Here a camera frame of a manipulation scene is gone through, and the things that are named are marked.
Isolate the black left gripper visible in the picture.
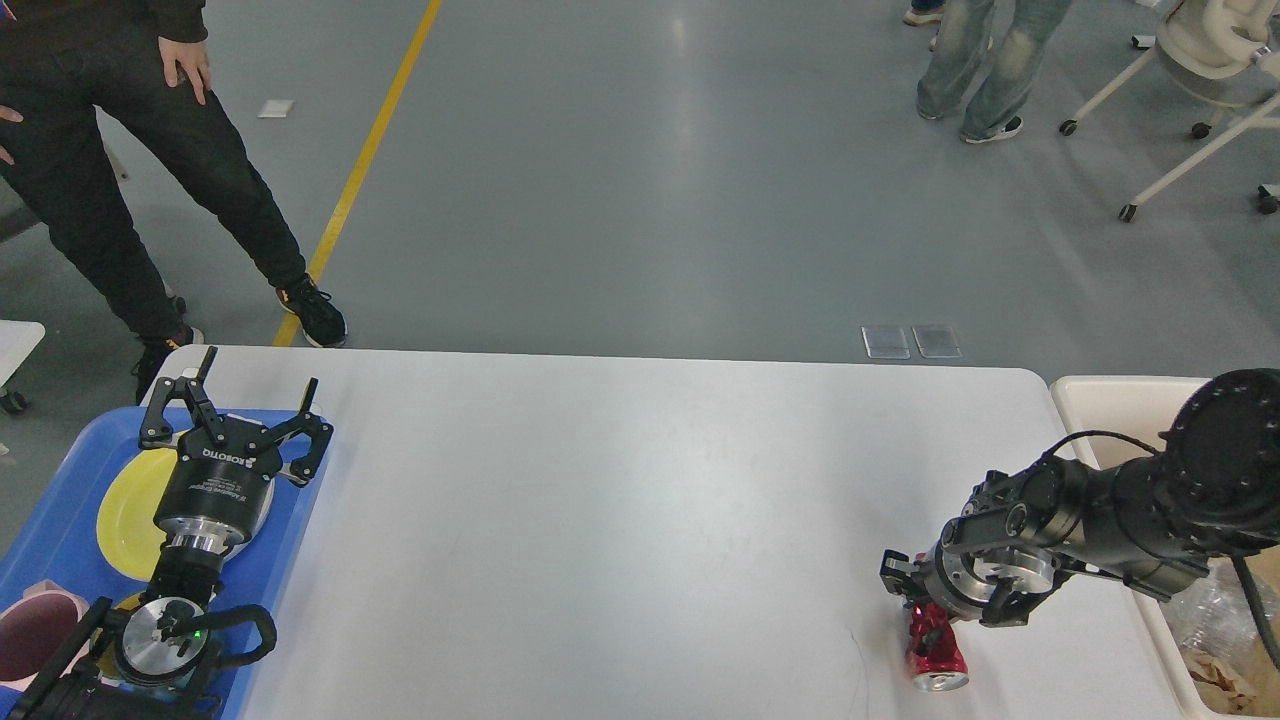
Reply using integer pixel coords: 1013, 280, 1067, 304
137, 345, 334, 550

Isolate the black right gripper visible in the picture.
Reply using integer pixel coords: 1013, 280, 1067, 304
879, 544, 1011, 623

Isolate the crushed red can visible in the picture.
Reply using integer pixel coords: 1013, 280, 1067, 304
905, 609, 969, 693

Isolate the yellow plastic plate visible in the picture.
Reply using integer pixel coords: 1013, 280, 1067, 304
96, 448, 179, 582

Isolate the pink mug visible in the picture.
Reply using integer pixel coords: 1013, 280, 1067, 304
1, 579, 90, 692

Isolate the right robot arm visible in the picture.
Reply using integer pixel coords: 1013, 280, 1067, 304
879, 369, 1279, 692

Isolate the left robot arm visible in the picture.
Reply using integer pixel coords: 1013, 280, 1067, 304
3, 350, 334, 719

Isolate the pink plate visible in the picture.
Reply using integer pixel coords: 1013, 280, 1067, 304
242, 478, 275, 544

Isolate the blue plastic tray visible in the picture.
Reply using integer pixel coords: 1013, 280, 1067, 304
1, 407, 325, 719

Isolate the white side table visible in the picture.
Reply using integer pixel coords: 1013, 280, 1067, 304
0, 319, 45, 415

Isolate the floor socket plate left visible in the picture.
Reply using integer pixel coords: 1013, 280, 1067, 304
861, 325, 913, 360

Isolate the floor socket plate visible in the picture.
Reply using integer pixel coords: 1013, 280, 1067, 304
861, 325, 913, 360
911, 324, 964, 360

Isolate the floor socket plate right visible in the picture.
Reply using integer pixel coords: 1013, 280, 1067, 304
911, 324, 964, 360

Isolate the white plastic bin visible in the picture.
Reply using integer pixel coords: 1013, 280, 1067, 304
1050, 375, 1279, 719

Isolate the crumpled brown paper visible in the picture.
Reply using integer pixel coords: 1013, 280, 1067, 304
1180, 641, 1279, 717

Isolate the person in black trousers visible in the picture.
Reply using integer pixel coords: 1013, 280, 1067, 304
0, 0, 349, 401

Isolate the person in light jeans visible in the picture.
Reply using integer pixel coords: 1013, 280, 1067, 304
916, 0, 1073, 146

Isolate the white office chair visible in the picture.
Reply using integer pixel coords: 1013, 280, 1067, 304
1059, 1, 1279, 222

